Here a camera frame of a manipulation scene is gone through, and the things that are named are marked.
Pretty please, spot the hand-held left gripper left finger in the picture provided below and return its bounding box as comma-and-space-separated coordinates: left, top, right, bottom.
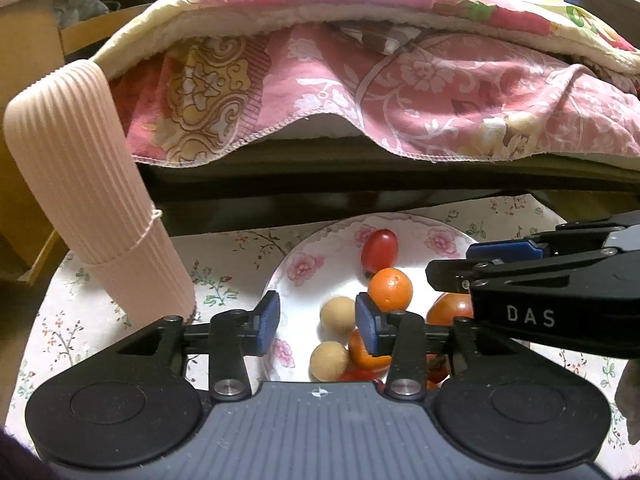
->
117, 290, 281, 402

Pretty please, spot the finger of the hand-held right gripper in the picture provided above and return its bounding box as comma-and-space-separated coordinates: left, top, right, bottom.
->
425, 240, 640, 293
466, 210, 640, 267

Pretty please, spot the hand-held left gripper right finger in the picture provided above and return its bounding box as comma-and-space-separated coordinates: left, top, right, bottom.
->
354, 292, 503, 402

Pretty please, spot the tan longan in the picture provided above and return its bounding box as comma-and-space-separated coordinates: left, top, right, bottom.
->
310, 341, 350, 382
320, 296, 357, 338

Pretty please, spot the large orange-red tomato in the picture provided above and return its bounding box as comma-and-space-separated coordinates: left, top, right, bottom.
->
426, 291, 475, 326

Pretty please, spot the orange mandarin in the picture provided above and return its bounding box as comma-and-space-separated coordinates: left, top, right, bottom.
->
368, 268, 415, 312
348, 329, 393, 371

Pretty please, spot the red plum tomato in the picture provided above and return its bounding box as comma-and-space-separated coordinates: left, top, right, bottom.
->
339, 367, 385, 383

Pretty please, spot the white floral rimmed plate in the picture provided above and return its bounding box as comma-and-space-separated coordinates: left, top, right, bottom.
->
261, 212, 482, 392

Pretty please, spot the oblong red cherry tomato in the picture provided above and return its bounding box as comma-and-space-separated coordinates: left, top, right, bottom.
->
360, 229, 399, 274

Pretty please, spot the small round cherry tomato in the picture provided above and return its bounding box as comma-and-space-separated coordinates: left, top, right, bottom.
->
426, 354, 449, 386

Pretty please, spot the pink patterned bed sheet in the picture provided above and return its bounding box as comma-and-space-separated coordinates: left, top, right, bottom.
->
109, 22, 640, 167

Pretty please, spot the beige ribbed rolled mat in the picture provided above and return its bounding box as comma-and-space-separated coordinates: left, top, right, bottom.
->
2, 59, 197, 327

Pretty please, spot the grey cloth bundle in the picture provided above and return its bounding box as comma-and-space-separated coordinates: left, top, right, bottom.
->
52, 0, 122, 28

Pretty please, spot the wooden cabinet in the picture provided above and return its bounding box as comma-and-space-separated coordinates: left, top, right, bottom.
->
0, 0, 201, 286

